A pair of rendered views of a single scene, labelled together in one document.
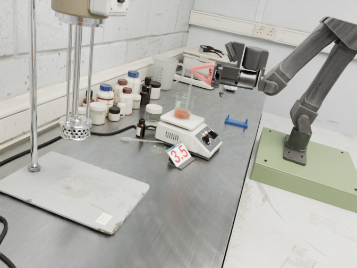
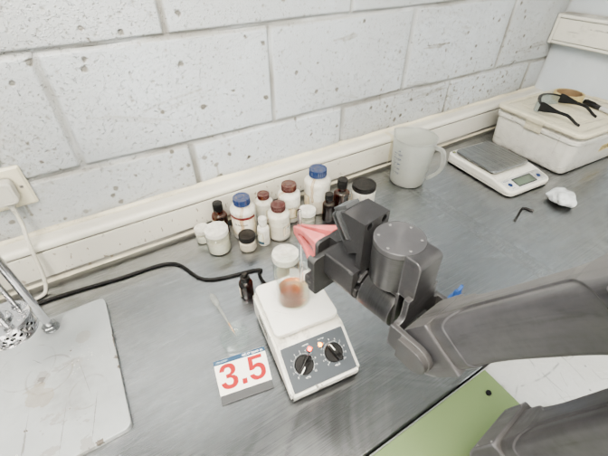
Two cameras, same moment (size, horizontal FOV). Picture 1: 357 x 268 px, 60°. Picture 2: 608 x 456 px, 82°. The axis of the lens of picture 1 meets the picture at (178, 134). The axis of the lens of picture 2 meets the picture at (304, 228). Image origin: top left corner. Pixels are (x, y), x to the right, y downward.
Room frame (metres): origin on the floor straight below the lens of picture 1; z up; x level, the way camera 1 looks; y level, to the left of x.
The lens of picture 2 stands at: (0.70, -0.30, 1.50)
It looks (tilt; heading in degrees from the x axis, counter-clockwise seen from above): 40 degrees down; 45
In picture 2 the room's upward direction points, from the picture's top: straight up
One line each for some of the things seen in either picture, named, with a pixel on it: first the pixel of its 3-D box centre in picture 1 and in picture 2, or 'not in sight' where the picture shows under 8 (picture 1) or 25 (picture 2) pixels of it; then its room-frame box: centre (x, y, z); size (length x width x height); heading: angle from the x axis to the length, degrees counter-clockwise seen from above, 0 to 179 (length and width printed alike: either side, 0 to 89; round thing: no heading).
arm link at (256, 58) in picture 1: (261, 69); (412, 292); (0.96, -0.21, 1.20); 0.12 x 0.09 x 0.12; 82
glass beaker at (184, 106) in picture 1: (184, 106); (293, 285); (0.98, 0.00, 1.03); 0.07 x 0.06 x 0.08; 84
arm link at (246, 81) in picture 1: (246, 77); (386, 291); (0.97, -0.18, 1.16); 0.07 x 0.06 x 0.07; 85
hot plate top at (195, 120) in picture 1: (183, 118); (295, 300); (0.98, 0.00, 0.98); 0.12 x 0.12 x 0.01; 69
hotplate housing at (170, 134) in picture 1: (187, 133); (300, 326); (0.97, -0.03, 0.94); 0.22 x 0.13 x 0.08; 69
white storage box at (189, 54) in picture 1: (210, 63); (561, 128); (2.18, -0.12, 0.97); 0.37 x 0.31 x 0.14; 162
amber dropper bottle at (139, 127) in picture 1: (141, 126); (245, 284); (0.96, 0.13, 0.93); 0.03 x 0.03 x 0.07
